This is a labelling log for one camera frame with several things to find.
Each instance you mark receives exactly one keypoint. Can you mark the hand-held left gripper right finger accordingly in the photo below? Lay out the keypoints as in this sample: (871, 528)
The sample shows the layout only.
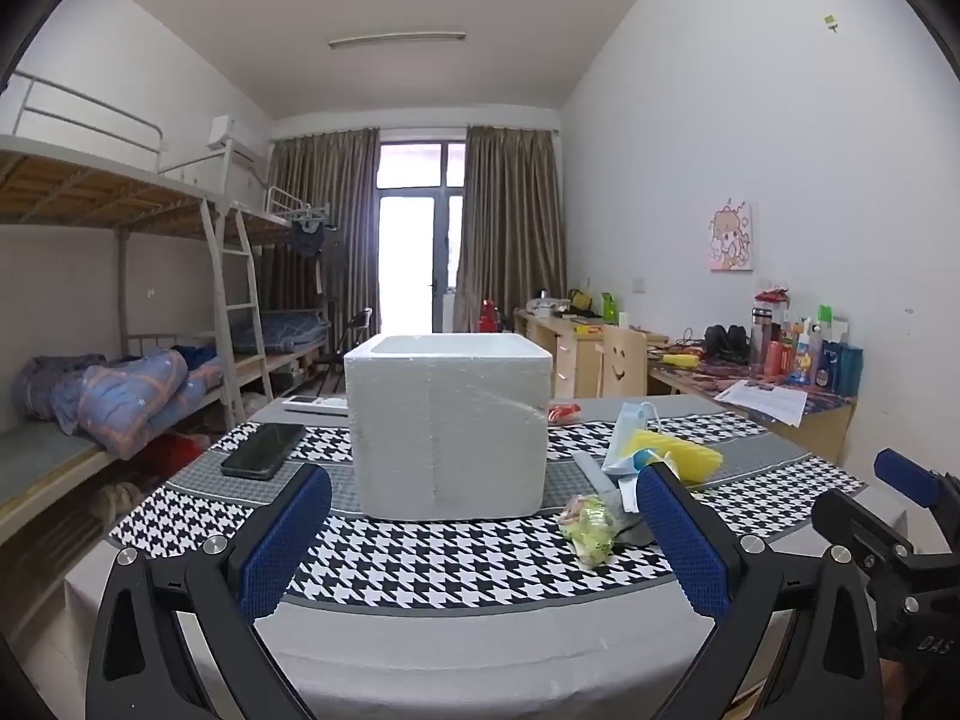
(679, 540)

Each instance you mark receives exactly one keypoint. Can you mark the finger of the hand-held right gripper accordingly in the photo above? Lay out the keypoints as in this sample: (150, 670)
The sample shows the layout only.
(862, 525)
(907, 476)

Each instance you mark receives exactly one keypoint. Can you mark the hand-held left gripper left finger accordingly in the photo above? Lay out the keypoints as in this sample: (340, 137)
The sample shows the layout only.
(289, 540)

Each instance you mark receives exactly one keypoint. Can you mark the grey sock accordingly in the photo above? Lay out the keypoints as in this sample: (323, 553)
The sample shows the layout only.
(630, 521)

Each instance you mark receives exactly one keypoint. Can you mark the yellow foam net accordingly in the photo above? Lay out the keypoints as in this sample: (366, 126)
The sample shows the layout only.
(690, 457)

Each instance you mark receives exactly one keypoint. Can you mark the green plastic bag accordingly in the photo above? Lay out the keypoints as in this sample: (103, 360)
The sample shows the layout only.
(592, 532)

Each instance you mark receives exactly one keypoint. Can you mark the blue face mask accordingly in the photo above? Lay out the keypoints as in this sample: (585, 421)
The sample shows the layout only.
(626, 435)

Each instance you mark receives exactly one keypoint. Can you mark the white foam box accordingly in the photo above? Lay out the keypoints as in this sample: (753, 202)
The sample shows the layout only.
(450, 435)

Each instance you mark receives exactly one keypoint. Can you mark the black smartphone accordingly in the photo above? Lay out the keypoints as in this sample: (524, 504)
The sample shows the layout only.
(262, 450)

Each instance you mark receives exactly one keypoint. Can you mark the wooden desk with patterned cloth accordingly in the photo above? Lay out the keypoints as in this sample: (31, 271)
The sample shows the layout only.
(825, 420)

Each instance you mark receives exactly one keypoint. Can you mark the houndstooth tablecloth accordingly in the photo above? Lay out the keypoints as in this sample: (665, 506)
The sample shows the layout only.
(420, 562)

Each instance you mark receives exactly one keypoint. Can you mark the white remote control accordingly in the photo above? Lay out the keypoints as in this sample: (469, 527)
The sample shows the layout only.
(315, 405)

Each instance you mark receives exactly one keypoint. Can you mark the red bag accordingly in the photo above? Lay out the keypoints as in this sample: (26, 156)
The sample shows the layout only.
(172, 454)

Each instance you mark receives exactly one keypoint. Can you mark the printed paper sheets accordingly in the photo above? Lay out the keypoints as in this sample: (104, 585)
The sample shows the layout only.
(761, 401)

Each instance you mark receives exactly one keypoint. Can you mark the group of bottles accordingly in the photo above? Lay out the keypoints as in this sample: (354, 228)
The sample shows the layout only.
(795, 352)

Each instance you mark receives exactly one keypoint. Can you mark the red snack packet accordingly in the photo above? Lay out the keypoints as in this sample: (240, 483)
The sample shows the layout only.
(562, 412)

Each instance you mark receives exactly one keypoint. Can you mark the yellow sponge roll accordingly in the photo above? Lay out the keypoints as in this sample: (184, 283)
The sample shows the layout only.
(682, 361)

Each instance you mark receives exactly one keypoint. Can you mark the wooden chair with smiley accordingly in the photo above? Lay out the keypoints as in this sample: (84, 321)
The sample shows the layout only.
(624, 364)

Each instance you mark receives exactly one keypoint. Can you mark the blue plaid bedding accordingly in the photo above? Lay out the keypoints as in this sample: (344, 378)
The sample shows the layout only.
(285, 330)

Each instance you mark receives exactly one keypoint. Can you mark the black folding chair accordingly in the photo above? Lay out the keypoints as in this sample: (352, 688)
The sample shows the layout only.
(352, 337)

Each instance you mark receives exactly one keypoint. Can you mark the wooden desk with drawers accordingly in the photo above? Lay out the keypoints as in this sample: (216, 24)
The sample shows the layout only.
(570, 349)

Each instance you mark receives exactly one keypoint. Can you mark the blue orange quilt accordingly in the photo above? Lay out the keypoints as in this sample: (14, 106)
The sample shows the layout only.
(127, 390)

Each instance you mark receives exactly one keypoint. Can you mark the white bunk bed ladder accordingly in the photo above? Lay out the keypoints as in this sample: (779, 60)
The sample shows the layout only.
(240, 307)

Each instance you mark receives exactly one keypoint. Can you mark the black yellow bag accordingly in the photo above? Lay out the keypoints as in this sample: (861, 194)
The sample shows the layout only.
(580, 300)

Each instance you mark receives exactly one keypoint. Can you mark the white cooking pot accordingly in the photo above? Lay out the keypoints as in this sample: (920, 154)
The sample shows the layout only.
(541, 307)

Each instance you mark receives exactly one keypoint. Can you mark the dark hanging clothes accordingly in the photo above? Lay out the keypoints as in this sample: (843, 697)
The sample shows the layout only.
(309, 236)

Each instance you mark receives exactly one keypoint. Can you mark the metal bunk bed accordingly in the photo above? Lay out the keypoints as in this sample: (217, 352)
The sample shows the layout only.
(90, 187)
(277, 219)

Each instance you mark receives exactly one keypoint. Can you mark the glass balcony door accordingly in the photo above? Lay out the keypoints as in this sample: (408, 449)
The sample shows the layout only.
(420, 240)

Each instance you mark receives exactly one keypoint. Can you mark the brown curtain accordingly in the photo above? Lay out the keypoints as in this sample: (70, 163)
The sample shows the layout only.
(510, 217)
(322, 187)

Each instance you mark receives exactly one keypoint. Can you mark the white air conditioner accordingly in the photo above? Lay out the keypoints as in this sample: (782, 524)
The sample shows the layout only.
(232, 139)

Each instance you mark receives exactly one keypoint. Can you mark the ceiling tube light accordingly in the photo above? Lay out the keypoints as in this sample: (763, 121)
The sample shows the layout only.
(397, 39)

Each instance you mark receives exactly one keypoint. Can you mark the wall poster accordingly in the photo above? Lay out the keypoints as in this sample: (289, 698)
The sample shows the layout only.
(730, 236)

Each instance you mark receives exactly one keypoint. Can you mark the green wall hook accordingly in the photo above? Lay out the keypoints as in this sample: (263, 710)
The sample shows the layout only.
(829, 21)

